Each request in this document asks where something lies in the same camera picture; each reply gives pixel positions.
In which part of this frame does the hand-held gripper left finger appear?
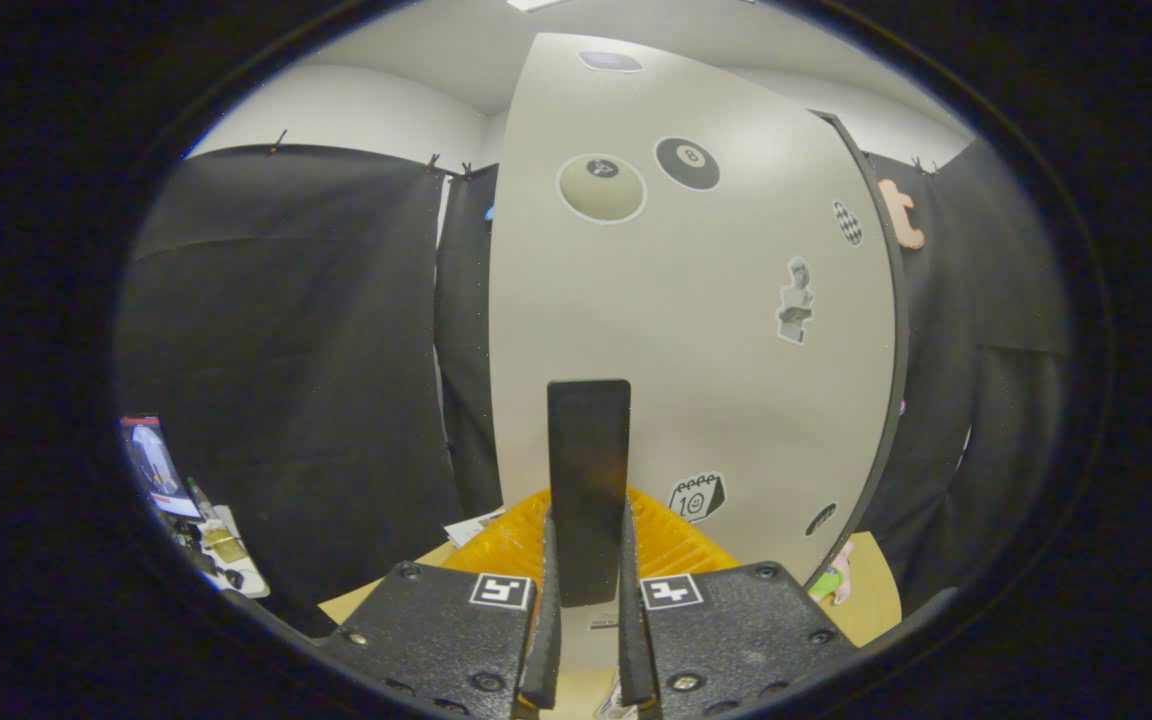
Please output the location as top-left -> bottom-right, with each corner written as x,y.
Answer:
316,487 -> 563,720

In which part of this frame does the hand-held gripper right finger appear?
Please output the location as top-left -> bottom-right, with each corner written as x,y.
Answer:
618,487 -> 859,720

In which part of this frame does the black door handle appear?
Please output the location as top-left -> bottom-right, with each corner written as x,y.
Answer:
547,378 -> 632,608

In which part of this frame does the grey shoe cabinet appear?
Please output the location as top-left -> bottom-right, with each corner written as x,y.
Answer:
811,108 -> 913,591

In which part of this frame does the white book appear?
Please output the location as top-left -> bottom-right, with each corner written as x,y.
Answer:
443,506 -> 509,549

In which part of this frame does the green pink plush toy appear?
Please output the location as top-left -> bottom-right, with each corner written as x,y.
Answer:
808,540 -> 855,607

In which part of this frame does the cluttered white tray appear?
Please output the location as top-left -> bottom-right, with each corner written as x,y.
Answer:
176,478 -> 272,601

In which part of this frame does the black backdrop cloth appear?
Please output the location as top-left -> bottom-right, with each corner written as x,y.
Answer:
114,140 -> 1072,636

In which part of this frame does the red blue printed package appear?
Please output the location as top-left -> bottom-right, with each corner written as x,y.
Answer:
119,415 -> 202,521

